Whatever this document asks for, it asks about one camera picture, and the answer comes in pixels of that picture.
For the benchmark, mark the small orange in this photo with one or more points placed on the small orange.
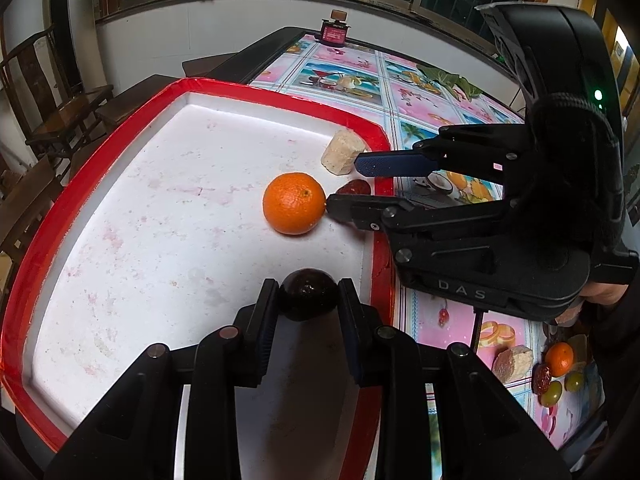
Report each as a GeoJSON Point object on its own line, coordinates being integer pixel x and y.
{"type": "Point", "coordinates": [559, 359]}

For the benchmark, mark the green leaf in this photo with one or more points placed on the green leaf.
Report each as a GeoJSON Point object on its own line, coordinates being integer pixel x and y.
{"type": "Point", "coordinates": [450, 80]}

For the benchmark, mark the white foam tray red rim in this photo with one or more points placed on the white foam tray red rim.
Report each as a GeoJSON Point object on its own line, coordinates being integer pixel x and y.
{"type": "Point", "coordinates": [175, 260]}

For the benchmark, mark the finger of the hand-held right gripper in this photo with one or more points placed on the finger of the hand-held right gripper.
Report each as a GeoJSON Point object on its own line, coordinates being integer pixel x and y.
{"type": "Point", "coordinates": [395, 165]}
{"type": "Point", "coordinates": [360, 207]}

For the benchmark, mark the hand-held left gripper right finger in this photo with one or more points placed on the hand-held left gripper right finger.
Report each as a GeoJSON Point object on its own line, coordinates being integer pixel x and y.
{"type": "Point", "coordinates": [351, 332]}

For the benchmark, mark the printed pink tablecloth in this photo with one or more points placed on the printed pink tablecloth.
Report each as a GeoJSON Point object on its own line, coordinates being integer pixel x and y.
{"type": "Point", "coordinates": [350, 75]}

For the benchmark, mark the red date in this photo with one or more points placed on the red date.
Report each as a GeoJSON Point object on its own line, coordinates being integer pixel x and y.
{"type": "Point", "coordinates": [356, 187]}
{"type": "Point", "coordinates": [542, 379]}

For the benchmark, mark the dark vertical pipe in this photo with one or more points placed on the dark vertical pipe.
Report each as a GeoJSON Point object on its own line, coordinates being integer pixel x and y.
{"type": "Point", "coordinates": [65, 20]}

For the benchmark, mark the dark jar pink label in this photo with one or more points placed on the dark jar pink label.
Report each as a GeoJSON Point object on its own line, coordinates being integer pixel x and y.
{"type": "Point", "coordinates": [334, 30]}

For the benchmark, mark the person's right hand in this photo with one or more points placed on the person's right hand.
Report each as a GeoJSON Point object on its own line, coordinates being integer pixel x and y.
{"type": "Point", "coordinates": [607, 294]}

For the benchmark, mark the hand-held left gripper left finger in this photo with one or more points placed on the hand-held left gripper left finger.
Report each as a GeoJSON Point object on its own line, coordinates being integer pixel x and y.
{"type": "Point", "coordinates": [266, 332]}

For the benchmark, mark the green grape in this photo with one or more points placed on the green grape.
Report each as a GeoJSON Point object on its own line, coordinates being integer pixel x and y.
{"type": "Point", "coordinates": [551, 394]}
{"type": "Point", "coordinates": [575, 381]}

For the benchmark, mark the dark wooden chair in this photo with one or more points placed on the dark wooden chair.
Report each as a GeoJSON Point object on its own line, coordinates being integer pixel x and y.
{"type": "Point", "coordinates": [65, 110]}

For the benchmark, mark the large orange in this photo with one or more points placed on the large orange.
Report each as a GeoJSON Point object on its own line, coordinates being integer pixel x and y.
{"type": "Point", "coordinates": [294, 203]}

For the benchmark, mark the dark purple passion fruit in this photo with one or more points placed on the dark purple passion fruit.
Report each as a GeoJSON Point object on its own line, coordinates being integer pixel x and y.
{"type": "Point", "coordinates": [309, 294]}

